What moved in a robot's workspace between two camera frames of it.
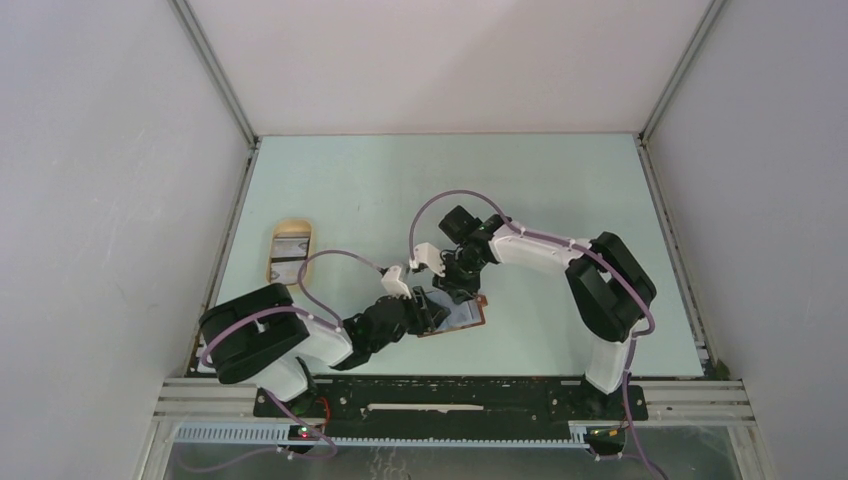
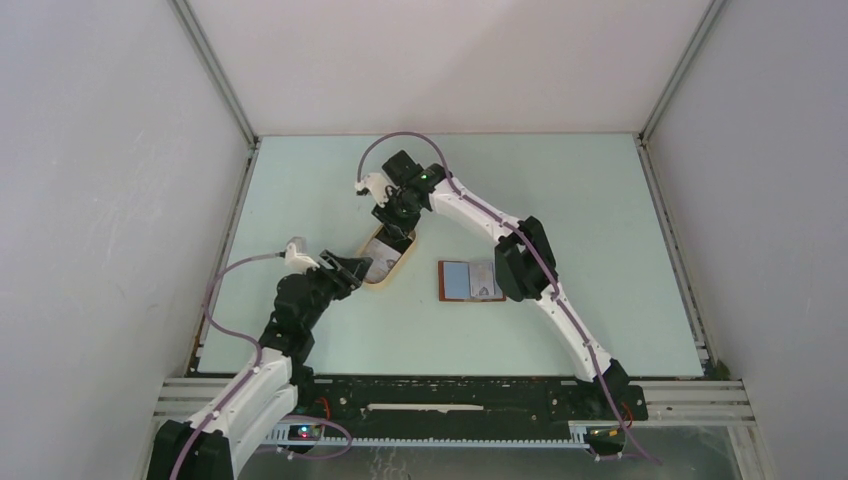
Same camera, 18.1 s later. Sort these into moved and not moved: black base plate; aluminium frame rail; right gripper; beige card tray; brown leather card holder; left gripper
Moved: right gripper; brown leather card holder; beige card tray; left gripper
Not moved: black base plate; aluminium frame rail
